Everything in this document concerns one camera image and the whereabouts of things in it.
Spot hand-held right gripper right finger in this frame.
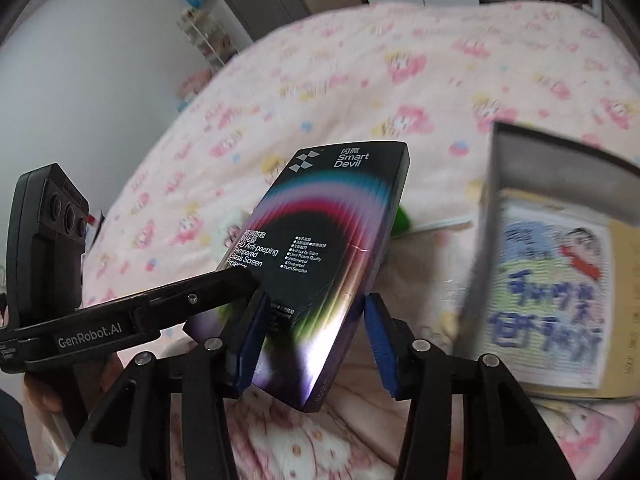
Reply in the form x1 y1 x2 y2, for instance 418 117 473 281
364 292 576 480

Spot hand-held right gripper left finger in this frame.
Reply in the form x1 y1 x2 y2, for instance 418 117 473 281
65 290 268 480

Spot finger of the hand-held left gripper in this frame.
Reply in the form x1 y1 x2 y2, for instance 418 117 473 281
131 269 262 333

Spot black screen protector box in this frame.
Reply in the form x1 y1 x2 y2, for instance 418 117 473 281
182 141 411 413

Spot black grey-lined container box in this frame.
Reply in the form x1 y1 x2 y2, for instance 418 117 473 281
457 120 640 403

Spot person's left hand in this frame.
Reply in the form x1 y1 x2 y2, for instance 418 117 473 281
22 352 126 413

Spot small green item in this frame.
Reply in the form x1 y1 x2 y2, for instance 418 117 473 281
390 204 414 239

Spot pink plush item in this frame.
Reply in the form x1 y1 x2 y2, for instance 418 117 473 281
174 67 215 112

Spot cartoon diamond painting packet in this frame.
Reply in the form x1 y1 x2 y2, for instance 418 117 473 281
500 187 640 402

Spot white storage rack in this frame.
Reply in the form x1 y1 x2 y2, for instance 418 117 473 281
176 9 242 70

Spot pink printed blanket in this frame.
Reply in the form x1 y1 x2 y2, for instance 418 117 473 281
80 0 640 480

